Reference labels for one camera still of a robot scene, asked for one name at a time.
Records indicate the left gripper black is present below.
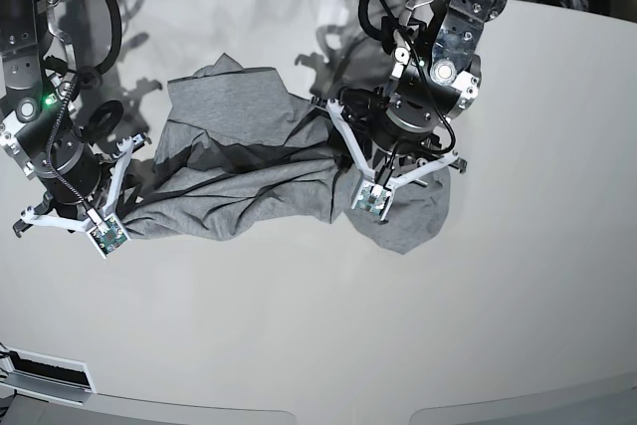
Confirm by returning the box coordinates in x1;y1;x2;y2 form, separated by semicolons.
337;86;448;165

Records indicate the grey t-shirt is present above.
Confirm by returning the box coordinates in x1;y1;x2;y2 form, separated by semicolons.
123;55;451;254

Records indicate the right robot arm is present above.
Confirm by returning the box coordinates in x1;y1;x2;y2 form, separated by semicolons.
1;0;140;220

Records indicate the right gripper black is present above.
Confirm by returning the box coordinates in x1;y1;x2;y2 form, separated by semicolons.
34;135;123;219

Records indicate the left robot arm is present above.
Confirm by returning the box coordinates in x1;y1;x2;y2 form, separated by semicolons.
336;0;508;176

